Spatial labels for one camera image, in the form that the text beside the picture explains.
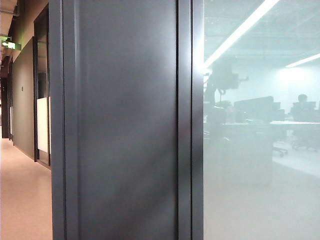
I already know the dark grey metal column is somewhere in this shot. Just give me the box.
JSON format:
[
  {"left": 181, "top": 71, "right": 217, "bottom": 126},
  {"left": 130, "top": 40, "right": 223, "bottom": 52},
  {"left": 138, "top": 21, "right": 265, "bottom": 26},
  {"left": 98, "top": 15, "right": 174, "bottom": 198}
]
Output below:
[{"left": 48, "top": 0, "right": 205, "bottom": 240}]

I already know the frosted glass partition pane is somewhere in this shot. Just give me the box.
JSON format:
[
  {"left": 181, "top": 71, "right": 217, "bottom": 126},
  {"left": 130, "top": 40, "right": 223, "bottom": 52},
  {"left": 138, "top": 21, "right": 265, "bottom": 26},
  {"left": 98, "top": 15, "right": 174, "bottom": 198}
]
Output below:
[{"left": 203, "top": 0, "right": 320, "bottom": 240}]

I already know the white frosted door pane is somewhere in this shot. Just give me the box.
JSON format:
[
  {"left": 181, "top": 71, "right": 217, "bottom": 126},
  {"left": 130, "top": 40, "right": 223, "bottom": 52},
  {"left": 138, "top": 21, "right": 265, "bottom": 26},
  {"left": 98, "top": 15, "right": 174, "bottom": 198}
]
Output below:
[{"left": 36, "top": 96, "right": 51, "bottom": 154}]

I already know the green illuminated exit sign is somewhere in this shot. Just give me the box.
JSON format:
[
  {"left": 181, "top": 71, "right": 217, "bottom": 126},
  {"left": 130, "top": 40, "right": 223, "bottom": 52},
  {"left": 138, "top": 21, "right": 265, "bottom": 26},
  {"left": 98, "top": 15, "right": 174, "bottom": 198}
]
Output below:
[{"left": 1, "top": 36, "right": 23, "bottom": 51}]

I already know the grey ceiling conduit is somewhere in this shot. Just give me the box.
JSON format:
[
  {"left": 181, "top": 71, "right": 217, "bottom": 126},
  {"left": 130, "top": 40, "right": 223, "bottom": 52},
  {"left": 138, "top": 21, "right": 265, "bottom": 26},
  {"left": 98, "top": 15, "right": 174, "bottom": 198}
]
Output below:
[{"left": 0, "top": 4, "right": 21, "bottom": 18}]

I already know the dark corridor door frame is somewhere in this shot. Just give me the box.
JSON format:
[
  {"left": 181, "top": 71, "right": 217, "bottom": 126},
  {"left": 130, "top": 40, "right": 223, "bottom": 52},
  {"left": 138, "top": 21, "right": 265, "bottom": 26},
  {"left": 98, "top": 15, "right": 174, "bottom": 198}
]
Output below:
[{"left": 32, "top": 4, "right": 52, "bottom": 168}]

